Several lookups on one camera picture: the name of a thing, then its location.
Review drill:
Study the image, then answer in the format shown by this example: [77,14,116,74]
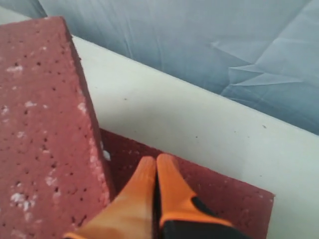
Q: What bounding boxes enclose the white backdrop cloth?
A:
[0,0,319,134]

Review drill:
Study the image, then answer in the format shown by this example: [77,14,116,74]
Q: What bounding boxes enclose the red brick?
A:
[0,17,114,239]
[100,129,274,239]

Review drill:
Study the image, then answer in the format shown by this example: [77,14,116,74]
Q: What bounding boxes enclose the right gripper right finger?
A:
[157,153,248,239]

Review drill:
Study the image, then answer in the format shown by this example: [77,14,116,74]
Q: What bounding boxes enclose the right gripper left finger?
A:
[63,156,156,239]

